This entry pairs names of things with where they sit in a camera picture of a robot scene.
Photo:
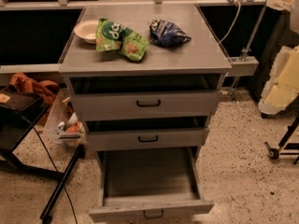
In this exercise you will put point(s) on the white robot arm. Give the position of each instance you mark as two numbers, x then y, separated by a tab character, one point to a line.
282	88

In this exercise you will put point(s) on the top grey drawer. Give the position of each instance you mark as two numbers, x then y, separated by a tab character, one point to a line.
138	97

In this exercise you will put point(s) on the blue chip bag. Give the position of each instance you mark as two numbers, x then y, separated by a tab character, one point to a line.
166	34

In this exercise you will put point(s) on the middle grey drawer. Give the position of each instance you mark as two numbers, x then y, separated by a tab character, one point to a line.
121	134

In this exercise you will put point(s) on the grey drawer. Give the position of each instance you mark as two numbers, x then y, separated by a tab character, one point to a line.
121	134
138	97
149	184

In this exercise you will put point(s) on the grey drawer cabinet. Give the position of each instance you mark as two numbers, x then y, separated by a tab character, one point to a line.
200	56

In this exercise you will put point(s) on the bottom grey drawer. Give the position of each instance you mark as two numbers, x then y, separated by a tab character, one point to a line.
149	184

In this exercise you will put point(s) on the green chip bag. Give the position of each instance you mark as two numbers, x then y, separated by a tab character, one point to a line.
112	36

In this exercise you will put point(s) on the clear plastic bin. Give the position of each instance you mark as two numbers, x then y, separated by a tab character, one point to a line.
61	117

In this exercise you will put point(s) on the orange jacket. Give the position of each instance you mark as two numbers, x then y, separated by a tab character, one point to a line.
47	89

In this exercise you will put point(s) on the black tripod wheel leg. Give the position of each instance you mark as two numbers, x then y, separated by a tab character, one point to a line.
285	147

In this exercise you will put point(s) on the white bowl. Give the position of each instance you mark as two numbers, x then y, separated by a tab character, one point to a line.
86	30

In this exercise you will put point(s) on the black stand table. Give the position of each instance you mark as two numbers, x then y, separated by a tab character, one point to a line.
19	113

